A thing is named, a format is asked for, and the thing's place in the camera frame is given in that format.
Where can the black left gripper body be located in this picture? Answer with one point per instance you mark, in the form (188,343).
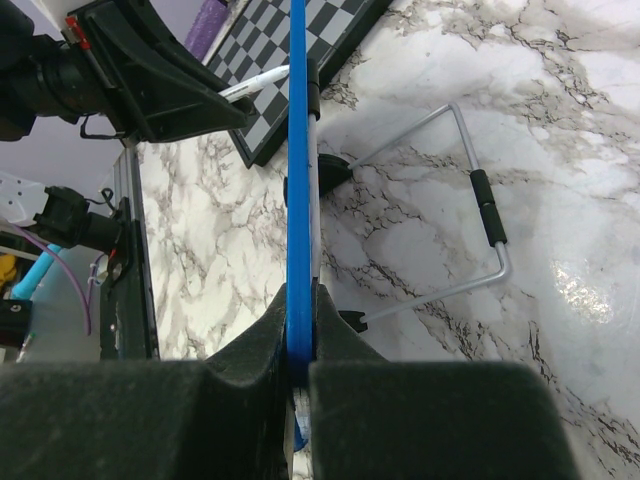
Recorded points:
(113,49)

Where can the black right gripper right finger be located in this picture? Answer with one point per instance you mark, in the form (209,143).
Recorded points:
(372,418)

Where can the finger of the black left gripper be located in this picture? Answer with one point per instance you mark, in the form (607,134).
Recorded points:
(184,94)

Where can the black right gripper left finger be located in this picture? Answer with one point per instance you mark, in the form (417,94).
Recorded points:
(224,417)

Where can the white blue whiteboard marker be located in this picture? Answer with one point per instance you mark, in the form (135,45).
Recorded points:
(254,84)

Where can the blue framed whiteboard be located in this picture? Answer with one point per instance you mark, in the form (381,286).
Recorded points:
(302,198)

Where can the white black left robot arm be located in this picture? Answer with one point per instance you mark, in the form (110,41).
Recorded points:
(40,76)

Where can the purple toy microphone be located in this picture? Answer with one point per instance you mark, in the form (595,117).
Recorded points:
(207,24)

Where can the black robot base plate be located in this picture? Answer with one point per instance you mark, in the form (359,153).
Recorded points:
(128,329)

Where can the silver wire whiteboard stand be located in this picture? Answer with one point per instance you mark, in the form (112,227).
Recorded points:
(414,222)

